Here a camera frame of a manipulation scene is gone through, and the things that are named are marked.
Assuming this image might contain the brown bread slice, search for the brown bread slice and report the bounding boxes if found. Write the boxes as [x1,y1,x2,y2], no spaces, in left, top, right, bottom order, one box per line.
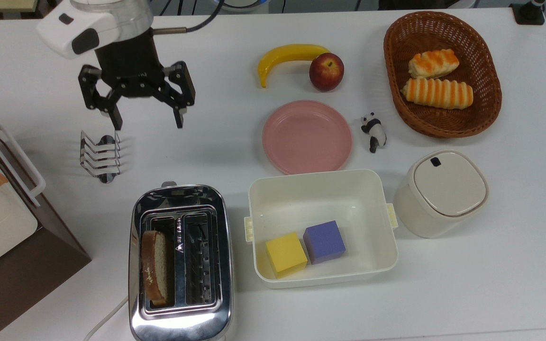
[140,230,170,306]

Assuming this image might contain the chrome two-slot toaster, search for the chrome two-slot toaster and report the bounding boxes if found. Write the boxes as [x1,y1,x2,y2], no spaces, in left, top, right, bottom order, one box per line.
[128,181,234,341]

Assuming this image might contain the white toaster power cord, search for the white toaster power cord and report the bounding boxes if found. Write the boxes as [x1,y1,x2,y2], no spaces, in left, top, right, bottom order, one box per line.
[82,296,129,341]

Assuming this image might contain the chrome wire toast rack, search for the chrome wire toast rack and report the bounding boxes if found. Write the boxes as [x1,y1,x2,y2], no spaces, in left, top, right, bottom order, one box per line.
[80,130,122,184]

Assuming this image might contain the pink round plate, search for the pink round plate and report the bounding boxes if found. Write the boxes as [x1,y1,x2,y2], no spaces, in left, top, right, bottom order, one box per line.
[262,100,353,175]

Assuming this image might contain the brown wicker basket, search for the brown wicker basket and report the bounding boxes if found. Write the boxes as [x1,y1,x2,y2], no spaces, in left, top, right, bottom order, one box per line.
[383,11,503,139]

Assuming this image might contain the white plastic container box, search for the white plastic container box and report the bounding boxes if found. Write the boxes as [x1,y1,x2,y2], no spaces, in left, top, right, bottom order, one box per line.
[244,169,400,289]

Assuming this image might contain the short striped bread roll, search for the short striped bread roll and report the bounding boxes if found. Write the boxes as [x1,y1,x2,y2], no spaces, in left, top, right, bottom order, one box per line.
[408,48,460,80]

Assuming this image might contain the white lidded trash bin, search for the white lidded trash bin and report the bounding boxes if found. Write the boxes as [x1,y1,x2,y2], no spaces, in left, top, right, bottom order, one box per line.
[392,150,490,239]

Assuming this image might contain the cream and brown cabinet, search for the cream and brown cabinet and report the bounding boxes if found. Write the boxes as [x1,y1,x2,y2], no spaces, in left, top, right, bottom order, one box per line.
[0,111,92,341]

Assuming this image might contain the yellow foam cube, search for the yellow foam cube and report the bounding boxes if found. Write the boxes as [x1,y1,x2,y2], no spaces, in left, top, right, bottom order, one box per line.
[265,232,309,279]

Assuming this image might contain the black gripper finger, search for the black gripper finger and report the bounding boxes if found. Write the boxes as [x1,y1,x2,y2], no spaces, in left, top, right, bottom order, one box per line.
[78,64,125,131]
[153,61,196,129]

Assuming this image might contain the yellow banana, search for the yellow banana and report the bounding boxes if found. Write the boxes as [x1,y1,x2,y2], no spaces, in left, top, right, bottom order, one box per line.
[257,44,331,89]

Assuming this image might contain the black camera stand base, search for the black camera stand base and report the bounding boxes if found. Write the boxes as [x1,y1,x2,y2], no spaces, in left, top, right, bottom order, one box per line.
[510,0,546,26]

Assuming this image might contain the purple foam cube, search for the purple foam cube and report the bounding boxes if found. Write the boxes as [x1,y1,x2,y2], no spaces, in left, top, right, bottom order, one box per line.
[303,220,347,265]

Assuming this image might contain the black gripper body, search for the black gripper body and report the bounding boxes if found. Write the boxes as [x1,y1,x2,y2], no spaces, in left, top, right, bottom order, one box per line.
[94,27,170,99]

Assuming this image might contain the red apple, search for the red apple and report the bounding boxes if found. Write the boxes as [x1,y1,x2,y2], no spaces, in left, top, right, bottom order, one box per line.
[309,53,345,92]

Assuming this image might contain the small panda figurine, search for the small panda figurine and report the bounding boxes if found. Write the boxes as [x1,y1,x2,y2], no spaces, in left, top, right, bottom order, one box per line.
[360,112,388,154]

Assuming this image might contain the long striped bread roll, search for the long striped bread roll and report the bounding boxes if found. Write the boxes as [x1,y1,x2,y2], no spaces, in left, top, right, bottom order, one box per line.
[400,77,474,110]

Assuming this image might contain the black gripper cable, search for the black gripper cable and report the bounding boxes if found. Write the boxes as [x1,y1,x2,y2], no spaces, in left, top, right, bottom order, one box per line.
[153,0,227,34]

